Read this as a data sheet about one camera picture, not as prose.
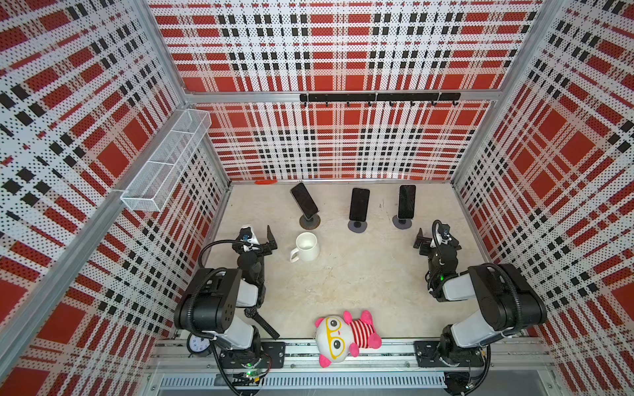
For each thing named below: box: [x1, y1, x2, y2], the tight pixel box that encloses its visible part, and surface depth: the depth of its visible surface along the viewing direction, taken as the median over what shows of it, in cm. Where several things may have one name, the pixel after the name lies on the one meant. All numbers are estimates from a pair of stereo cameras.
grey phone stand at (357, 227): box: [347, 219, 368, 234], surface depth 107 cm
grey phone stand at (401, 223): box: [392, 214, 412, 230], surface depth 107 cm
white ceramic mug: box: [289, 231, 320, 264], surface depth 94 cm
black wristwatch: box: [243, 306, 280, 340], surface depth 82 cm
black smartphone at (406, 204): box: [397, 184, 417, 219], surface depth 100 cm
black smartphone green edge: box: [289, 182, 320, 219], surface depth 100 cm
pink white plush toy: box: [314, 310, 383, 368], surface depth 73 cm
